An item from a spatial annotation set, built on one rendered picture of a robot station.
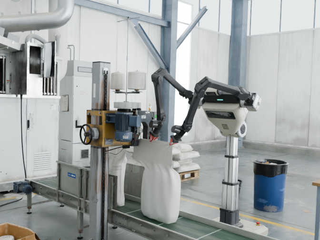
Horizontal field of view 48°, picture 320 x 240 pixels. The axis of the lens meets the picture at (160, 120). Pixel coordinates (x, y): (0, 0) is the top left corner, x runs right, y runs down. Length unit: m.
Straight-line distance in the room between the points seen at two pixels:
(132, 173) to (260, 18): 8.88
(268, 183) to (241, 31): 7.65
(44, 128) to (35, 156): 0.45
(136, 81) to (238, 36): 9.12
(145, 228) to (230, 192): 0.87
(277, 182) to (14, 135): 3.79
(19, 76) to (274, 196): 3.85
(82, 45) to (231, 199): 5.34
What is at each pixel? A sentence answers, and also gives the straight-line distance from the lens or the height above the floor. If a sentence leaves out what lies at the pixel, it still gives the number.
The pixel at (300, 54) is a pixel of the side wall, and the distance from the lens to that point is 11.31.
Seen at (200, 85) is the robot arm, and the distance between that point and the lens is 2.79.
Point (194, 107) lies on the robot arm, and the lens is 2.89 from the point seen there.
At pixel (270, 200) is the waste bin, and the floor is 0.16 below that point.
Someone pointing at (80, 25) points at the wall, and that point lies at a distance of 7.97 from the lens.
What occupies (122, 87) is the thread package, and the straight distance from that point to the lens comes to 3.34.
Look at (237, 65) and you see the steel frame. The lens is 11.94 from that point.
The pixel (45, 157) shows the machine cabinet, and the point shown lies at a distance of 6.01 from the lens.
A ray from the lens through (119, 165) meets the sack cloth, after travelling 3.63.
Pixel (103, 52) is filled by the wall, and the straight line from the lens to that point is 8.23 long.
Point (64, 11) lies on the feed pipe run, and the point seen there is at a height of 2.68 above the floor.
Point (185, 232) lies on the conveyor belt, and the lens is 3.07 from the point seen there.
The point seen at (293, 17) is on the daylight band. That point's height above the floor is 3.97.
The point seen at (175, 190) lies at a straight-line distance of 3.17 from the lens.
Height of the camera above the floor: 1.44
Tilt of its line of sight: 3 degrees down
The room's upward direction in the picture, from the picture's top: 2 degrees clockwise
